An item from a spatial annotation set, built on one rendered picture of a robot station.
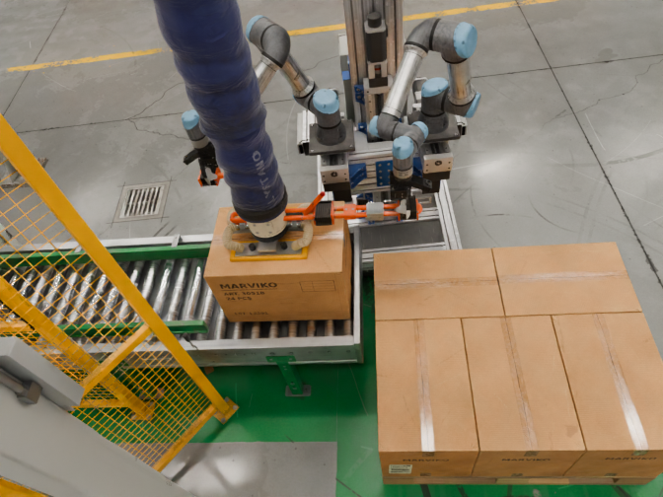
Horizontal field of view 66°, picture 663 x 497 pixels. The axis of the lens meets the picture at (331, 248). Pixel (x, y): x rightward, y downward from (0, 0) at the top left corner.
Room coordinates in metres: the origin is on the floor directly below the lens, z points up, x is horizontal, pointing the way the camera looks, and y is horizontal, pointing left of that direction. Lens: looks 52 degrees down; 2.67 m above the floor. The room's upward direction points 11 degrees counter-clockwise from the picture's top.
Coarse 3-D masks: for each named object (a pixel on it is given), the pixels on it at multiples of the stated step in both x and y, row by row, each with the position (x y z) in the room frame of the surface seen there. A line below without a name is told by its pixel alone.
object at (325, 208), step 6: (318, 204) 1.47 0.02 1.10; (324, 204) 1.47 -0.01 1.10; (330, 204) 1.46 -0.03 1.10; (318, 210) 1.44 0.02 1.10; (324, 210) 1.43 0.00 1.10; (330, 210) 1.43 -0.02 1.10; (318, 216) 1.41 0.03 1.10; (324, 216) 1.40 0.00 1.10; (330, 216) 1.39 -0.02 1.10; (318, 222) 1.40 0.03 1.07; (324, 222) 1.39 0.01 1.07; (330, 222) 1.39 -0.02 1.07
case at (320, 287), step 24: (216, 240) 1.52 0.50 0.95; (240, 240) 1.49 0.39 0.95; (312, 240) 1.41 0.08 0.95; (336, 240) 1.38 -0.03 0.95; (216, 264) 1.38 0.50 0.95; (240, 264) 1.35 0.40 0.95; (264, 264) 1.33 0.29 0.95; (288, 264) 1.30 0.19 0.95; (312, 264) 1.28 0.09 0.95; (336, 264) 1.25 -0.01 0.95; (216, 288) 1.32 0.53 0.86; (240, 288) 1.30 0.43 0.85; (264, 288) 1.28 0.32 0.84; (288, 288) 1.26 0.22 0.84; (312, 288) 1.24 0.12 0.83; (336, 288) 1.22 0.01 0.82; (240, 312) 1.31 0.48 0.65; (264, 312) 1.29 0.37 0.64; (288, 312) 1.27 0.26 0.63; (312, 312) 1.25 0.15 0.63; (336, 312) 1.22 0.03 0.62
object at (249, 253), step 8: (280, 240) 1.43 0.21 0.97; (288, 240) 1.42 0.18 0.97; (248, 248) 1.41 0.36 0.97; (256, 248) 1.40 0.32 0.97; (280, 248) 1.38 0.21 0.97; (288, 248) 1.37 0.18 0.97; (304, 248) 1.35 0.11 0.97; (232, 256) 1.39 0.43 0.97; (240, 256) 1.38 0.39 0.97; (248, 256) 1.37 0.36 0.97; (256, 256) 1.36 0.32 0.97; (264, 256) 1.35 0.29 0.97; (272, 256) 1.35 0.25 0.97; (280, 256) 1.34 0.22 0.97; (288, 256) 1.33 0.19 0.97; (296, 256) 1.32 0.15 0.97; (304, 256) 1.31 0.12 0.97
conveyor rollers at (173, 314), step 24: (96, 264) 1.88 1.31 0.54; (120, 264) 1.83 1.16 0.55; (168, 264) 1.77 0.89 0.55; (72, 288) 1.75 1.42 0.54; (96, 288) 1.70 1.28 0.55; (144, 288) 1.64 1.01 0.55; (168, 288) 1.63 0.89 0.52; (192, 288) 1.58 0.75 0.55; (0, 312) 1.68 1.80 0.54; (48, 312) 1.62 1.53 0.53; (72, 312) 1.58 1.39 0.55; (192, 312) 1.44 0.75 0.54; (96, 336) 1.40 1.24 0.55; (216, 336) 1.26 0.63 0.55; (240, 336) 1.24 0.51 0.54; (288, 336) 1.19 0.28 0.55; (312, 336) 1.16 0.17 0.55
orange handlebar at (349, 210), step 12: (348, 204) 1.44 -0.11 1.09; (384, 204) 1.41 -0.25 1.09; (396, 204) 1.40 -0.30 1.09; (420, 204) 1.37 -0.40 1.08; (288, 216) 1.45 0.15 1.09; (300, 216) 1.43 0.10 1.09; (312, 216) 1.42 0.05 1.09; (336, 216) 1.40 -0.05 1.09; (348, 216) 1.39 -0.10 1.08; (360, 216) 1.38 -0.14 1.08
